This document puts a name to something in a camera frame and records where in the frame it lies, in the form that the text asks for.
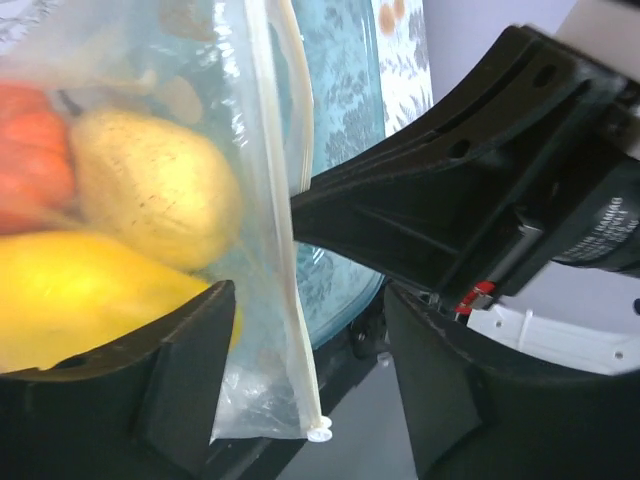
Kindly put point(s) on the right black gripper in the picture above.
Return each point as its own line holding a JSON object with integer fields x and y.
{"x": 532, "y": 158}

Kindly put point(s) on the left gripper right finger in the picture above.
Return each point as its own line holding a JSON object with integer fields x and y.
{"x": 476, "y": 409}

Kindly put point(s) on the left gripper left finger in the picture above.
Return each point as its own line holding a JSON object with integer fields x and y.
{"x": 139, "y": 407}

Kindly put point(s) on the yellow mango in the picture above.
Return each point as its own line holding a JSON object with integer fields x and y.
{"x": 66, "y": 292}

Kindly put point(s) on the pale yellow lemon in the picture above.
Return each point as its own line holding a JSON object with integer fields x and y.
{"x": 158, "y": 187}

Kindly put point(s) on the clear zip top bag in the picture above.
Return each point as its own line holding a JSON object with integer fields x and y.
{"x": 233, "y": 72}

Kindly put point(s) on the small orange pumpkin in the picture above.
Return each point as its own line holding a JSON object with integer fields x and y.
{"x": 36, "y": 173}

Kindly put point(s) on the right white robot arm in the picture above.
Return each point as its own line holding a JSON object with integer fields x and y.
{"x": 569, "y": 316}

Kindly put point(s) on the floral tablecloth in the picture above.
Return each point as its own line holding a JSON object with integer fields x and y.
{"x": 404, "y": 66}

